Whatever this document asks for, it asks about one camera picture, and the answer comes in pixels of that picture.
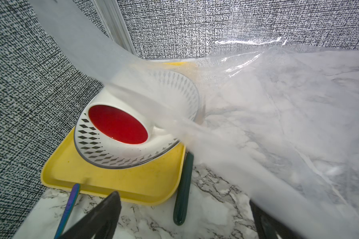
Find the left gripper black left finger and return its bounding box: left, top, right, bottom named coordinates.
left=59, top=191, right=122, bottom=239

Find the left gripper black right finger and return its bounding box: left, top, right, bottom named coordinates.
left=249, top=200, right=302, bottom=239

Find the clear plastic vacuum bag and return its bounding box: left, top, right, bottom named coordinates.
left=31, top=1, right=359, bottom=239

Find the yellow plastic tray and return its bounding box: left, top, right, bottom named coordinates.
left=41, top=61, right=198, bottom=207

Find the white patterned bowl red inside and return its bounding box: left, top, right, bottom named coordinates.
left=74, top=70, right=201, bottom=169

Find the dark green handle utensil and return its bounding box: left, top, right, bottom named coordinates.
left=173, top=151, right=194, bottom=226

